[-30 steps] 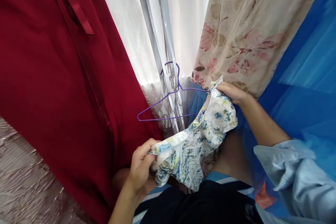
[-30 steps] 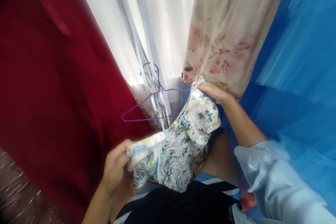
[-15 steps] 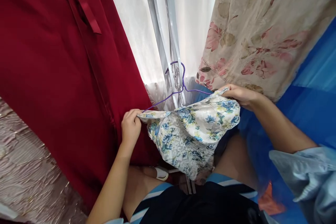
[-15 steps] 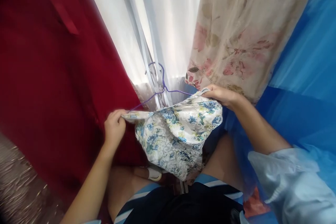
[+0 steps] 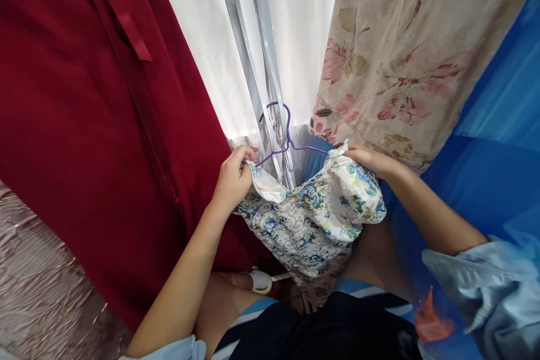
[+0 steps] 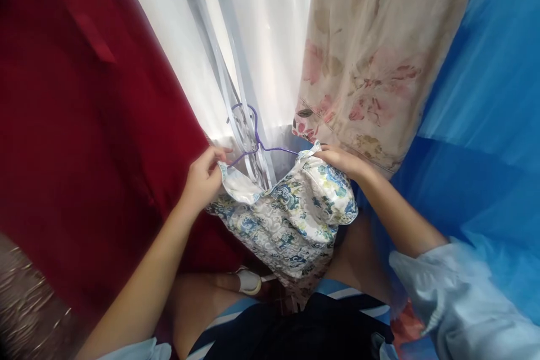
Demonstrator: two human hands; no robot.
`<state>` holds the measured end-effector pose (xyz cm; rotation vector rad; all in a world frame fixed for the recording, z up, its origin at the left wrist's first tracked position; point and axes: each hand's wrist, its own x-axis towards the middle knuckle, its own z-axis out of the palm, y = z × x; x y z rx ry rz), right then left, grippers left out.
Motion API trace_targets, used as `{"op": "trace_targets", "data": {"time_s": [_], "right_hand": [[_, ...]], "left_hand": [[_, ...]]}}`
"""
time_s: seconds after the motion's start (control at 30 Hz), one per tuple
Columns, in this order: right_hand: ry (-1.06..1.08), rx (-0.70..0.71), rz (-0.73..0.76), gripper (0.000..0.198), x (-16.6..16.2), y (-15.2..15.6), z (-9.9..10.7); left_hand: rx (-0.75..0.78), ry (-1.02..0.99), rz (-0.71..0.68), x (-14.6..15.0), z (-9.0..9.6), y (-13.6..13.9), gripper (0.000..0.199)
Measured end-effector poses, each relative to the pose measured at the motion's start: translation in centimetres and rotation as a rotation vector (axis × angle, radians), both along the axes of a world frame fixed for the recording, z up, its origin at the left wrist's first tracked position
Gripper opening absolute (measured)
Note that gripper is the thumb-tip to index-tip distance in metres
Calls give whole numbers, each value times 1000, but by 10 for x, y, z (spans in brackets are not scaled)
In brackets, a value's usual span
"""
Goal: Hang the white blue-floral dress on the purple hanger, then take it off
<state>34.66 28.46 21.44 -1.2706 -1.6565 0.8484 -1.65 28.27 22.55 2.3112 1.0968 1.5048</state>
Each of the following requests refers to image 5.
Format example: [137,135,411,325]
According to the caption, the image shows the person's right fingers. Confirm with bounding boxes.
[333,143,368,163]

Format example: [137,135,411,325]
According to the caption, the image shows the white blue floral dress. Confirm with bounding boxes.
[233,138,388,315]

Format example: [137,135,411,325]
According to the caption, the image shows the pink textured fabric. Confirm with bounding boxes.
[0,181,140,360]

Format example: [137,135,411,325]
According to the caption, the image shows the person's body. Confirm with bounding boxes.
[213,277,422,360]

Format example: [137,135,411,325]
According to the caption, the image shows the white sheer curtain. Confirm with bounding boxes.
[147,0,347,192]

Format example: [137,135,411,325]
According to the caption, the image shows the person's right hand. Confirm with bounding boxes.
[333,143,407,181]

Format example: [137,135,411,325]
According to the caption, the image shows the person's legs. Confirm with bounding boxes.
[197,224,421,338]

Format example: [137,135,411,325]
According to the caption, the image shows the purple wire hanger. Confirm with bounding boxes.
[254,101,335,169]

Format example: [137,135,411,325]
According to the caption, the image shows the person's left fingers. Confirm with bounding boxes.
[231,145,259,177]

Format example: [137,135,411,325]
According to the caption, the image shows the person's left hand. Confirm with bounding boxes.
[212,145,259,210]

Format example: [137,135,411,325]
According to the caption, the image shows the grey metal rack frame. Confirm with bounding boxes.
[212,0,296,188]

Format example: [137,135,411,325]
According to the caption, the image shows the dark red velvet garment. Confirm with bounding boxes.
[0,0,279,334]

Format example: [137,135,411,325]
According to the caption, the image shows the beige pink floral garment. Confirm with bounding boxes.
[308,0,539,173]

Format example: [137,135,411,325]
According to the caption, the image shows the orange object under tulle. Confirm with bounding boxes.
[415,288,457,350]

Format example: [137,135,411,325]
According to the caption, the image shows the blue tulle fabric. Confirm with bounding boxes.
[295,0,540,360]

